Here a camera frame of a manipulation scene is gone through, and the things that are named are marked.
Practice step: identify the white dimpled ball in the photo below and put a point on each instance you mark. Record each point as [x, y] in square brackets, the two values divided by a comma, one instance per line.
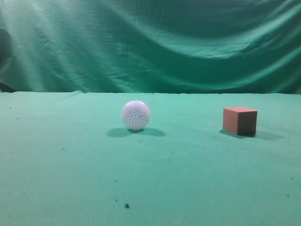
[135, 115]

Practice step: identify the red cube block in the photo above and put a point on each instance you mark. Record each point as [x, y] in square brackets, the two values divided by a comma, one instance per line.
[240, 120]

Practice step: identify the green table cloth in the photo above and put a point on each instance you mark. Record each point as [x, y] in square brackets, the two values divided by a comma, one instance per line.
[67, 159]

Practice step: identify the green backdrop cloth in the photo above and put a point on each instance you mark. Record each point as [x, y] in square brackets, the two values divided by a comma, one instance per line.
[151, 46]

